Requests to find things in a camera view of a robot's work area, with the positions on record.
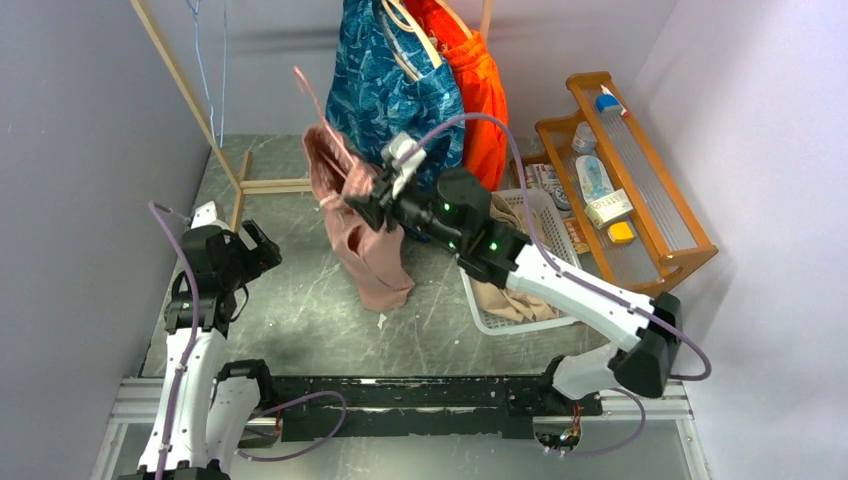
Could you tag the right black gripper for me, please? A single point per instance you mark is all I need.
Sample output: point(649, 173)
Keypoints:
point(372, 206)

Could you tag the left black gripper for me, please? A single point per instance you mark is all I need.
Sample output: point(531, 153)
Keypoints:
point(258, 259)

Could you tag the pink shorts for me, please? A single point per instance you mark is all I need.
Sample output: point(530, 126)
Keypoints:
point(372, 258)

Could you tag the blue patterned shorts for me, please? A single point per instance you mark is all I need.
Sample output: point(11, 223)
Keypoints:
point(371, 100)

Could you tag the pink hanger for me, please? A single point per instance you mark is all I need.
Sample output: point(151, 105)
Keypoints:
point(321, 112)

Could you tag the beige shorts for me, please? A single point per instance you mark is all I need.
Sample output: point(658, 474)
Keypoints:
point(508, 303)

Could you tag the wooden hanger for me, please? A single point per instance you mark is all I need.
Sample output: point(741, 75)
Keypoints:
point(455, 17)
point(398, 14)

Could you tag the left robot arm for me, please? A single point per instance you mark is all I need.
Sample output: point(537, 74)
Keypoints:
point(206, 403)

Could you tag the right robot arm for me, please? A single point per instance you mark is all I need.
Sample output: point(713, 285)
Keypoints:
point(642, 338)

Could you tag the orange shorts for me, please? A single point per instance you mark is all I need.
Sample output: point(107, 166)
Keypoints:
point(478, 78)

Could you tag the wooden clothes rack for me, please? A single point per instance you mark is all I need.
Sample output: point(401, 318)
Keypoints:
point(205, 116)

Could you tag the white plastic basket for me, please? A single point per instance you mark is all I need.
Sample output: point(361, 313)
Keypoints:
point(533, 267)

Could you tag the small card pack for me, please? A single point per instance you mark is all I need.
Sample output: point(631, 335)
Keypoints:
point(542, 176)

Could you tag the round tin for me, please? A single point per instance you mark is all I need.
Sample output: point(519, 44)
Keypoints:
point(561, 202)

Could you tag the orange snack pack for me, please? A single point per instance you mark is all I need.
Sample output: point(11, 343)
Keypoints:
point(576, 236)

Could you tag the blue white tube pack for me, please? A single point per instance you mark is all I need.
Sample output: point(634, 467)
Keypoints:
point(593, 178)

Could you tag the clear small bottle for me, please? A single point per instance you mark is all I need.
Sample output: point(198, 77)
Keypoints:
point(584, 141)

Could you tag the white box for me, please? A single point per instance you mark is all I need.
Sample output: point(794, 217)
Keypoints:
point(608, 209)

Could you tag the wooden tiered shelf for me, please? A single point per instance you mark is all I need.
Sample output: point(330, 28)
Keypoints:
point(636, 224)

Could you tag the yellow block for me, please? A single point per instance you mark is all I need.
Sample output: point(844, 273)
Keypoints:
point(621, 232)

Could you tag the blue white eraser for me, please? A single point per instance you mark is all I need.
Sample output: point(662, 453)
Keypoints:
point(607, 103)

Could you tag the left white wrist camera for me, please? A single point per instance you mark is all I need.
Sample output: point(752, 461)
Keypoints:
point(209, 214)

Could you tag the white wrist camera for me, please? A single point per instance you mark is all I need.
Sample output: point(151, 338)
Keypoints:
point(402, 157)
point(209, 214)

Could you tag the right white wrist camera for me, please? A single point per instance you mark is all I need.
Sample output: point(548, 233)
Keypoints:
point(402, 157)

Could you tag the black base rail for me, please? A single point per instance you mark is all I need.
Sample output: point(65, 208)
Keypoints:
point(510, 406)

